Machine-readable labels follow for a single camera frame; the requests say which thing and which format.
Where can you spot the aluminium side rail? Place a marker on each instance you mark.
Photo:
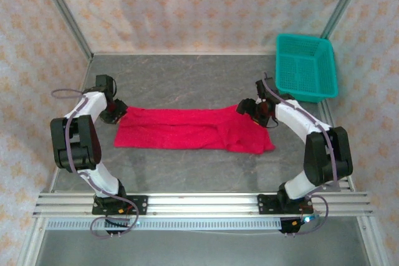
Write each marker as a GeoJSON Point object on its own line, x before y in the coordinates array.
{"type": "Point", "coordinates": [325, 111]}

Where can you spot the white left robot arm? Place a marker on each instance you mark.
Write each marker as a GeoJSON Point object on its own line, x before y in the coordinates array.
{"type": "Point", "coordinates": [90, 104]}

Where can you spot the teal plastic basket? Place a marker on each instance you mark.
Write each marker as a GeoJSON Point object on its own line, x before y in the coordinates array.
{"type": "Point", "coordinates": [305, 69]}

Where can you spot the red t-shirt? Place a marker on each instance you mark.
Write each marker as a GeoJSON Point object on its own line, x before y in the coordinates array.
{"type": "Point", "coordinates": [187, 132]}

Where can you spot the black right controller board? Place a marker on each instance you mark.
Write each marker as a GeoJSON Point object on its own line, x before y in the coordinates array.
{"type": "Point", "coordinates": [293, 225]}

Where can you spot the long aluminium base rail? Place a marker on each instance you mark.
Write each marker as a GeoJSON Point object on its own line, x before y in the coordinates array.
{"type": "Point", "coordinates": [202, 205]}

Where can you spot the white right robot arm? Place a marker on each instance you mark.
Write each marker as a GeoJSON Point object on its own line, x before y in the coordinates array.
{"type": "Point", "coordinates": [296, 116]}

